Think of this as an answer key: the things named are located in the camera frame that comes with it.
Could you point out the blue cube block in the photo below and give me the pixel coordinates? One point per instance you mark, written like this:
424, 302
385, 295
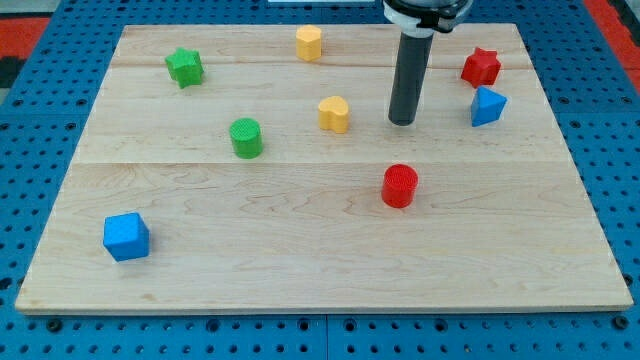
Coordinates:
126, 236

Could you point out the red cylinder block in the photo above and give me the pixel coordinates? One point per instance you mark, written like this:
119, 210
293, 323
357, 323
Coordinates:
399, 185

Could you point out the red star block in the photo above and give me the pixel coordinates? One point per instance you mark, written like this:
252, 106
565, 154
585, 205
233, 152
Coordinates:
481, 67

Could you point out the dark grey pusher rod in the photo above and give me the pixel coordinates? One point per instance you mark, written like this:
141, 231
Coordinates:
411, 64

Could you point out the yellow hexagon block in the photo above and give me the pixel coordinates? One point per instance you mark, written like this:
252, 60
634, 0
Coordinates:
309, 42

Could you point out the green star block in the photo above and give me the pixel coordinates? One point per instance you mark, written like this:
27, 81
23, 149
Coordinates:
185, 67

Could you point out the yellow heart block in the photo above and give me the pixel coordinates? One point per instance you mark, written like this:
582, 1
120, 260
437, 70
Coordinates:
334, 114

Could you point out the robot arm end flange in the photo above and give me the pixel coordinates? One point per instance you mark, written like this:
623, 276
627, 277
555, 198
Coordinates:
422, 18

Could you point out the green cylinder block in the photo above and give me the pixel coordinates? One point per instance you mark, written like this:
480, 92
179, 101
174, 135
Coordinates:
246, 138

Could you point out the blue triangle block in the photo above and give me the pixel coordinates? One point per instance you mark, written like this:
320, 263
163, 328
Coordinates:
487, 106

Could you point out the light wooden board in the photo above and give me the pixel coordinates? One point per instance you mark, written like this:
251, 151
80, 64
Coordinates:
500, 221

